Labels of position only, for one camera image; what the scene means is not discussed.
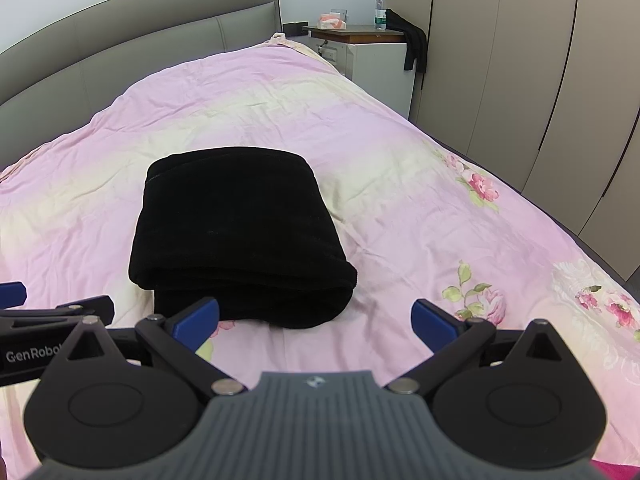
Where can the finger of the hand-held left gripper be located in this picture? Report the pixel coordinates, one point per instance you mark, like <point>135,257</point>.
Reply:
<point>65,311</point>
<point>12,294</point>

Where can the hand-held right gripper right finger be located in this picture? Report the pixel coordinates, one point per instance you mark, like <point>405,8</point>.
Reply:
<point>435,322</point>

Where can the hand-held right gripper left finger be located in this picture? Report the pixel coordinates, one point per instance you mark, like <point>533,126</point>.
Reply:
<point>195,321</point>

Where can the black pants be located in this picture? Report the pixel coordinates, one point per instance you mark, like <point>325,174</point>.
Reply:
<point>230,230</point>

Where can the beige wardrobe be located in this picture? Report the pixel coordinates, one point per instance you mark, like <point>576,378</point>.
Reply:
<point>525,70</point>

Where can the white nightstand with wooden top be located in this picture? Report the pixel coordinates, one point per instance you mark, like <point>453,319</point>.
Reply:
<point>375,60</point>

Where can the black cloth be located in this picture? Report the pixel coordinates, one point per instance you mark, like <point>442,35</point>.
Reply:
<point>412,40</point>

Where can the clear plastic bottle green label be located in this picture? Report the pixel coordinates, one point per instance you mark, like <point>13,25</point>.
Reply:
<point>380,12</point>

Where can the pink and white tissue pack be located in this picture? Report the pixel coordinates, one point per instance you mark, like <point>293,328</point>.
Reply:
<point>332,21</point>

